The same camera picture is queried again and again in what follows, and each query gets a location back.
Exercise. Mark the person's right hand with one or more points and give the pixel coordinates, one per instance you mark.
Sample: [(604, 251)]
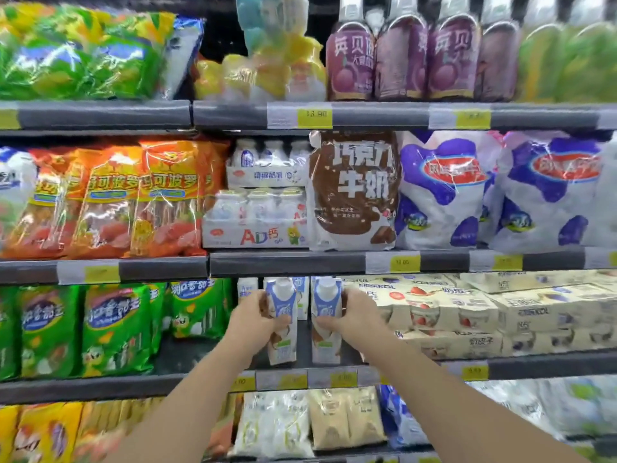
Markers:
[(364, 323)]

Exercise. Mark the white green milk bag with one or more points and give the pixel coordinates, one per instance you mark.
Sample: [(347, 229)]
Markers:
[(274, 424)]

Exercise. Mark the white purple patched milk bag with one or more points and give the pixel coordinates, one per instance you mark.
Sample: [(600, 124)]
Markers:
[(549, 197), (443, 197)]

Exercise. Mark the brown white milk bag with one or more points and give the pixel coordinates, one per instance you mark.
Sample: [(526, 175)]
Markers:
[(354, 192)]

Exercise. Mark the beige milk bag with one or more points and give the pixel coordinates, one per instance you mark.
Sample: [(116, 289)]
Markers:
[(366, 417), (328, 419)]

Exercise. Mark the green drink bottle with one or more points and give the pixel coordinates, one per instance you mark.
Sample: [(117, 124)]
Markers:
[(537, 62), (588, 60)]

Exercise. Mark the orange sausage packet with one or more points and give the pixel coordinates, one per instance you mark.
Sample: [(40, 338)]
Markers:
[(103, 207), (166, 202), (41, 207), (214, 168)]

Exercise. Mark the person's right thumb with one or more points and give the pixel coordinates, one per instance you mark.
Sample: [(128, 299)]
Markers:
[(330, 324)]

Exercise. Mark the pile of green snack bags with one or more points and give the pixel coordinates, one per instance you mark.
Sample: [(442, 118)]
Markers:
[(72, 55)]

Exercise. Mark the blue white milk bag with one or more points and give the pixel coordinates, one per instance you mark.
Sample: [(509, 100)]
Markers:
[(402, 424)]

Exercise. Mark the person's right forearm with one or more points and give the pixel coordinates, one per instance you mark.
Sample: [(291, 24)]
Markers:
[(458, 414)]

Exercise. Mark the person's left thumb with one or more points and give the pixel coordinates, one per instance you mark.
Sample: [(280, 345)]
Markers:
[(278, 324)]

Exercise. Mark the person's left forearm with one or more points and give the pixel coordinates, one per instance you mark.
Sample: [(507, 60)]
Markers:
[(183, 409)]

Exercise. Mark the white blue drink carton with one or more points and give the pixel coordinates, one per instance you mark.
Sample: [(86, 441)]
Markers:
[(302, 296), (327, 296), (247, 287), (283, 298)]

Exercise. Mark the yellow snack packet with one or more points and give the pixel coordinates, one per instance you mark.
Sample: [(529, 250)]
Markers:
[(41, 433)]

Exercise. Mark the green sausage packet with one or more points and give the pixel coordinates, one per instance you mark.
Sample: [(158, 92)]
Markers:
[(48, 332), (200, 308), (158, 313), (7, 332), (115, 327)]

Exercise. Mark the stack of cream dessert boxes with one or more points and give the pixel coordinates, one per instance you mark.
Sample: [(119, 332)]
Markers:
[(506, 311)]

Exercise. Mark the person's left hand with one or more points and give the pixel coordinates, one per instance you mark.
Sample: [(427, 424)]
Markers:
[(246, 327)]

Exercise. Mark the grey shelf rail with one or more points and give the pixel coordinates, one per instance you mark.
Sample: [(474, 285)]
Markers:
[(159, 268), (96, 115), (540, 364), (385, 115), (313, 263), (96, 388)]

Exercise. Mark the yellow pack of small bottles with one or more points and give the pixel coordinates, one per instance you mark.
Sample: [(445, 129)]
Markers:
[(270, 74)]

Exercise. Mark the row of pale white bags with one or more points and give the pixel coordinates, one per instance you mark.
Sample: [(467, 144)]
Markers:
[(549, 405)]

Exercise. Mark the blue white snack bag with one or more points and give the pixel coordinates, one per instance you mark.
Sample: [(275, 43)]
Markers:
[(182, 52)]

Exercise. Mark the white pack of small bottles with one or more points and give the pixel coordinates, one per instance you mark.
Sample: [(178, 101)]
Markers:
[(270, 163)]

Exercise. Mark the white yellow price tag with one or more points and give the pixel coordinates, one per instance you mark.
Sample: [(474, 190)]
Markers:
[(89, 273), (467, 371), (496, 261), (460, 118), (8, 119), (282, 379), (333, 378), (393, 262), (300, 116)]

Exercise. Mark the pale blue pack of bottles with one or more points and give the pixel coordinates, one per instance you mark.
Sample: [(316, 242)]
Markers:
[(270, 19)]

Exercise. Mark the white pack, colourful label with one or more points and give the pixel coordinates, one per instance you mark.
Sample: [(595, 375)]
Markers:
[(255, 221)]

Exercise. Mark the purple drink bottle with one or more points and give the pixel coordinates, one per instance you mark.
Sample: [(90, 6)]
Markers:
[(351, 62), (453, 60), (499, 62), (401, 62)]

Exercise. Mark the row of orange yellow packets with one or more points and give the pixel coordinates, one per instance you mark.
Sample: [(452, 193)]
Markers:
[(103, 429)]

